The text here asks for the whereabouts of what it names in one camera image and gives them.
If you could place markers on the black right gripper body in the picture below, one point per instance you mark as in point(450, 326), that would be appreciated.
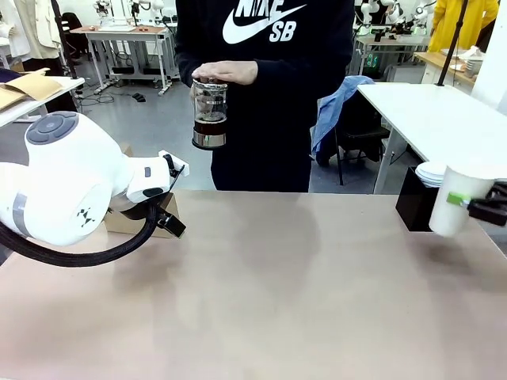
point(489, 210)

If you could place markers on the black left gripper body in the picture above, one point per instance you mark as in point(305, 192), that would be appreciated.
point(173, 225)

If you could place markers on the white paper cup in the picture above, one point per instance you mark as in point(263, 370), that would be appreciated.
point(451, 186)

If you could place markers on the glass french press with coffee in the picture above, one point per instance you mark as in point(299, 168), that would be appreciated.
point(209, 118)

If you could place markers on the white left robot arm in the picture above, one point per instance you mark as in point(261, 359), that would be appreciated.
point(59, 190)

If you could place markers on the brown cardboard cup carrier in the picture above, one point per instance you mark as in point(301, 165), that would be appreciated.
point(119, 226)

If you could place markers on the person's left hand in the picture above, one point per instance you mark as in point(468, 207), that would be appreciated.
point(226, 72)

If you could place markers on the black lid holder box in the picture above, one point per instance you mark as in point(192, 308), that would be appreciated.
point(414, 206)

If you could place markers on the white side table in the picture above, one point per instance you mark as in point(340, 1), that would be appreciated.
point(431, 111)

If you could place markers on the black chair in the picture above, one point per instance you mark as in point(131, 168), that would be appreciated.
point(362, 134)

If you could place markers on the person in black hoodie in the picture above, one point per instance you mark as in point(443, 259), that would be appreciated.
point(269, 138)

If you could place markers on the black shoes on floor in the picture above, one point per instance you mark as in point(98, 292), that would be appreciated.
point(139, 97)

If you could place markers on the stack of white bowls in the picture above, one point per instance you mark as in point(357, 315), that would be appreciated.
point(474, 63)

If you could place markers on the wooden background table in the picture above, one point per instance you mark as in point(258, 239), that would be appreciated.
point(435, 59)

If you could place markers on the blue cloth jacket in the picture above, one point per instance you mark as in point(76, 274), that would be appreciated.
point(332, 115)

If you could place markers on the computer tower with lights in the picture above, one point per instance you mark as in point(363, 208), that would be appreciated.
point(372, 63)

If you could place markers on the background bench with robots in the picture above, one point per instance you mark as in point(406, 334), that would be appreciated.
point(396, 39)

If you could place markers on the person in yellow jacket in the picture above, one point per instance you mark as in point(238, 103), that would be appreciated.
point(451, 23)

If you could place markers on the white table with cardboard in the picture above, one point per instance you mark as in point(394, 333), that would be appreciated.
point(59, 89)

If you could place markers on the grey background workbench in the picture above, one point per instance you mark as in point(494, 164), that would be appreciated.
point(126, 35)

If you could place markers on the brown cardboard sheets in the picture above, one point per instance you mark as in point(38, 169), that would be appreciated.
point(31, 87)

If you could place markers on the hanging white coat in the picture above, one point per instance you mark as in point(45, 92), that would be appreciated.
point(27, 27)

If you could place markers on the black camera stand pole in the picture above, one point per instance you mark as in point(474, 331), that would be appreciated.
point(451, 51)

